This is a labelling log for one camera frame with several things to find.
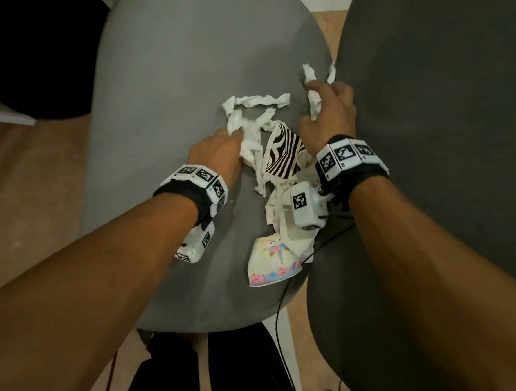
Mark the person's left hand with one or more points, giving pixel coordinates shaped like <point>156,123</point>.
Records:
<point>212,154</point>

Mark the person's right hand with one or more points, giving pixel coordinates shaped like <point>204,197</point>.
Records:
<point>331,117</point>

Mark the person's right thumb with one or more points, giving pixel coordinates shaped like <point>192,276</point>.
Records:
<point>308,124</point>

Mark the person's left fingers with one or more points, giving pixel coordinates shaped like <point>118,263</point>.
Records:
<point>230,138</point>

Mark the long white paper strip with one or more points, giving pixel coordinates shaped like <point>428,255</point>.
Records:
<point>253,134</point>

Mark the short white paper strip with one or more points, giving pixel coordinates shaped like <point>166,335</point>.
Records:
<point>313,100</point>

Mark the person's left forearm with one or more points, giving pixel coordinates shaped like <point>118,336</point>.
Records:
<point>96,291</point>

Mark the person's right forearm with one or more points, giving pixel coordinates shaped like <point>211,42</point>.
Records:
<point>434,288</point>

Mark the zebra striped paper cup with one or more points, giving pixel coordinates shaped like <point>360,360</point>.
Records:
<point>284,152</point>

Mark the left marker wristband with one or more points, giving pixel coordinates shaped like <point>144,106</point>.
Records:
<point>200,182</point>

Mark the marker wristband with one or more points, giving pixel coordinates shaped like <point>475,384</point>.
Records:
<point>200,182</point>
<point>349,158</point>

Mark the right marker wristband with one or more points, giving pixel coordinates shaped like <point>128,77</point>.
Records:
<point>349,158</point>

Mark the light grey round table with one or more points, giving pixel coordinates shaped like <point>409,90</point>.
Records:
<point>178,78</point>

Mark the unicorn print paper cup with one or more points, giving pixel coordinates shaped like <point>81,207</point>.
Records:
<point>271,260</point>

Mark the dark grey round table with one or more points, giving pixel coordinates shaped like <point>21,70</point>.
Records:
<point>440,89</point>

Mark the black round seat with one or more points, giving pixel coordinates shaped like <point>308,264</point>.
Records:
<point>37,53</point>

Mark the white table leg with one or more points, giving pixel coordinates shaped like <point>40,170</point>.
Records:
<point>286,352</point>

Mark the person's black trousers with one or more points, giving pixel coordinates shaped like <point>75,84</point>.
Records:
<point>230,367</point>

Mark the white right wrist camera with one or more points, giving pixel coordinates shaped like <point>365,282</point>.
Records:
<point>305,206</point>

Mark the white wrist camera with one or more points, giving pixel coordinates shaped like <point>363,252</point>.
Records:
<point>196,244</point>
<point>305,206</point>

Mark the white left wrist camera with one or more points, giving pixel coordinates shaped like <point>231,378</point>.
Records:
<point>196,244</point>

